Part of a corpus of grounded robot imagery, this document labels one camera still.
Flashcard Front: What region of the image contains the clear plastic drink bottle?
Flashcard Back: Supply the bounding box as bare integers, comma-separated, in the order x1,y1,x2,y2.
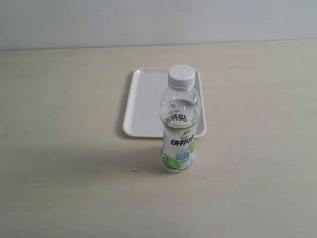
159,79,201,174

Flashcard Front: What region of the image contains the white bottle cap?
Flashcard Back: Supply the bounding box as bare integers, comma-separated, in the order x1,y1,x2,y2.
167,64,195,90

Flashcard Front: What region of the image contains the white plastic tray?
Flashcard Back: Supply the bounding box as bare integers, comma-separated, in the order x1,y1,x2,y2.
122,67,208,138

